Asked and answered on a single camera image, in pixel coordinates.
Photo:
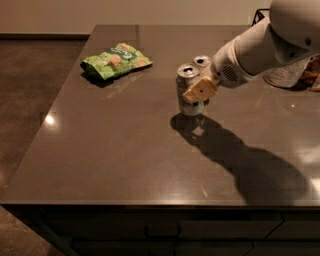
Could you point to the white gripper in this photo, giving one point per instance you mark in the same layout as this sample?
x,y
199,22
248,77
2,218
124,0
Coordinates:
x,y
225,67

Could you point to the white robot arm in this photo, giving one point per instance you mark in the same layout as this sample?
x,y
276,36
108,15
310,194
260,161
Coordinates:
x,y
289,34

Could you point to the orange soda can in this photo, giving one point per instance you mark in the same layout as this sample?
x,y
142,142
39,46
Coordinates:
x,y
203,62

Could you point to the clear glass jar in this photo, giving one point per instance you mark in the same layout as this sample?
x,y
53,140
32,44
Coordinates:
x,y
287,76

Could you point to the green snack bag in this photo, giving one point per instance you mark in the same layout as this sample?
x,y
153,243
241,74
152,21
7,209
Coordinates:
x,y
116,61

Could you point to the dark cabinet drawer front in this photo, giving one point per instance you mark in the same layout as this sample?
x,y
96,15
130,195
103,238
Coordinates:
x,y
138,225

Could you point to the black wire basket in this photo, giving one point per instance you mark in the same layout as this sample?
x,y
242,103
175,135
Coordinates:
x,y
259,15

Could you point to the black drawer handle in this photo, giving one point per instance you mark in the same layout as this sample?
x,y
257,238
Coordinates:
x,y
162,231

